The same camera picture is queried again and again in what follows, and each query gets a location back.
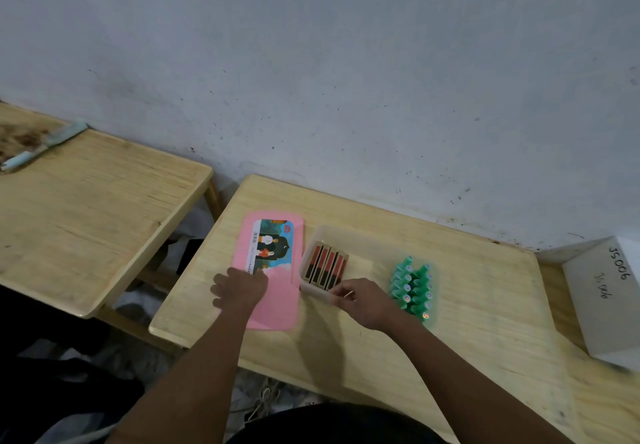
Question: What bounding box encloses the person's left hand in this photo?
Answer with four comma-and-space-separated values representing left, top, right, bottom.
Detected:
210, 267, 270, 310

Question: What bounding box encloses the person's right hand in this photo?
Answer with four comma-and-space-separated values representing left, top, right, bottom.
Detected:
330, 278, 406, 332

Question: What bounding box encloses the person's left forearm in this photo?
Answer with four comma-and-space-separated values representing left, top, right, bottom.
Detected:
107, 303, 274, 444

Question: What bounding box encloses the person's right forearm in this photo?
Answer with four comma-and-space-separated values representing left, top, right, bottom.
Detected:
379, 315, 577, 444

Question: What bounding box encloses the clear plastic tray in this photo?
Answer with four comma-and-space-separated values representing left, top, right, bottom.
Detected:
298, 224, 442, 330

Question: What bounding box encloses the group of green capped bottles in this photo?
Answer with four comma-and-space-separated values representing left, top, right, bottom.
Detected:
388, 255, 435, 325

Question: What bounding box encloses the white laced shoe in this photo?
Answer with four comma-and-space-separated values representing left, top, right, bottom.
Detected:
243, 378, 323, 425

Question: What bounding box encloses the person's black clothing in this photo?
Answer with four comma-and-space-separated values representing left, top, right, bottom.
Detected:
225, 403, 448, 444

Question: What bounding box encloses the light wooden side table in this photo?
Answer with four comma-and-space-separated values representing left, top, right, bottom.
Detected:
0, 101, 227, 355

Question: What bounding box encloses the black cloth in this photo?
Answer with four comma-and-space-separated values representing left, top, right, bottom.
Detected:
0, 286, 147, 444

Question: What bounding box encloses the white box with handwriting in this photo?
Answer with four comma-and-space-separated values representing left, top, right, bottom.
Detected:
562, 236, 640, 372

